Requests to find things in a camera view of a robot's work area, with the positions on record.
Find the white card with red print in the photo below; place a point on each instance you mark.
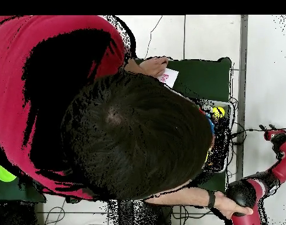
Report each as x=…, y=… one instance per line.
x=170, y=78

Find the person's forearm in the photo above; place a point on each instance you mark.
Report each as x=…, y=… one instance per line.
x=180, y=197

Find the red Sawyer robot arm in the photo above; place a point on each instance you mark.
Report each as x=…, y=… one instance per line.
x=255, y=187

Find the clear mesh bin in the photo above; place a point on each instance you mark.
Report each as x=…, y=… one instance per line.
x=229, y=140

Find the person's right hand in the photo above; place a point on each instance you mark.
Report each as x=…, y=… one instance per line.
x=227, y=206

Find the person's left hand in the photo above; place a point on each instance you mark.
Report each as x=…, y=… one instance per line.
x=154, y=65

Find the yellow smiley ball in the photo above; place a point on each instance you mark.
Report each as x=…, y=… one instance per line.
x=219, y=111

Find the black wristwatch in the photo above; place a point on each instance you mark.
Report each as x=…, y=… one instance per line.
x=211, y=199

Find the person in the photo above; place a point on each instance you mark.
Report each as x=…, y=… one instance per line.
x=133, y=136

